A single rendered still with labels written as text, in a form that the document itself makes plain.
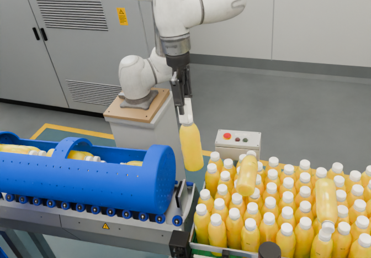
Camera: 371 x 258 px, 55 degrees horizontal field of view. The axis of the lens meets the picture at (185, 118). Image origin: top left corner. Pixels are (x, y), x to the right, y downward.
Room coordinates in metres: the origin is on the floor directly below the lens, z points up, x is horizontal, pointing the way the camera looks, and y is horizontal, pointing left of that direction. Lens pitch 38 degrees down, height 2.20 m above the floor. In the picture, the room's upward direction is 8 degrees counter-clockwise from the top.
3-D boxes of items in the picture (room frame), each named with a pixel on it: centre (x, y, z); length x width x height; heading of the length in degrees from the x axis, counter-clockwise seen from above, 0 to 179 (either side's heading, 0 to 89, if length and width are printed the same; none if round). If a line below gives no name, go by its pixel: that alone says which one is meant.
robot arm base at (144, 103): (1.77, 0.27, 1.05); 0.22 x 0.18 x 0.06; 67
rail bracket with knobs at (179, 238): (0.82, 0.08, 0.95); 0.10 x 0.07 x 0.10; 161
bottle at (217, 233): (0.81, -0.06, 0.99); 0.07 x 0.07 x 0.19
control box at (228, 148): (1.23, -0.23, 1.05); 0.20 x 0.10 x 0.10; 71
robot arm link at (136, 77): (1.77, 0.25, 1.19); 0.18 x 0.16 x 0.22; 109
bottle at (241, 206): (0.90, -0.15, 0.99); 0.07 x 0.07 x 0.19
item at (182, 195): (1.03, 0.06, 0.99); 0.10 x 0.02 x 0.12; 161
